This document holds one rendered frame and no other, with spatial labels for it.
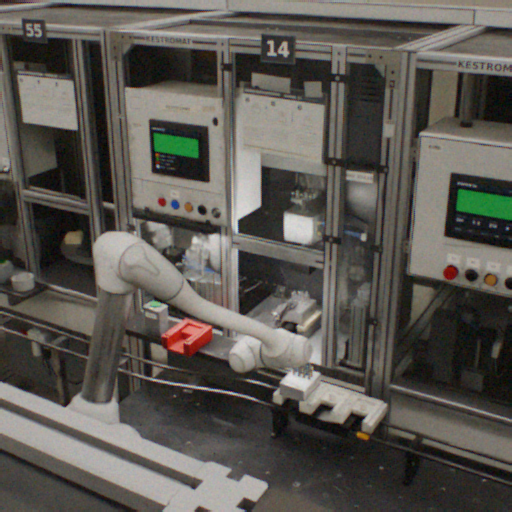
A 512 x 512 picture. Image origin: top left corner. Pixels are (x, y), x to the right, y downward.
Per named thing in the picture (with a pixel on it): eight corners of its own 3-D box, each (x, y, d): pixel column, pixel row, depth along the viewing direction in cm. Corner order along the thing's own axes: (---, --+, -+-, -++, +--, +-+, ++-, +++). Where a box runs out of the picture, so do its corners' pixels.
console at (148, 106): (128, 209, 282) (119, 88, 263) (172, 189, 304) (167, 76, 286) (221, 229, 263) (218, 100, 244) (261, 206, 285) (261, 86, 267)
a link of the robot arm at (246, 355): (250, 357, 265) (281, 357, 258) (227, 378, 253) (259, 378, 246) (242, 330, 263) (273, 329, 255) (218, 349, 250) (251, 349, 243)
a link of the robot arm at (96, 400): (78, 474, 231) (46, 441, 247) (121, 466, 243) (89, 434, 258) (121, 241, 215) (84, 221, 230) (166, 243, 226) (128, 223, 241)
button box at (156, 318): (144, 333, 287) (142, 306, 283) (156, 324, 294) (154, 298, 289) (160, 338, 284) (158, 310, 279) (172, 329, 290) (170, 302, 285)
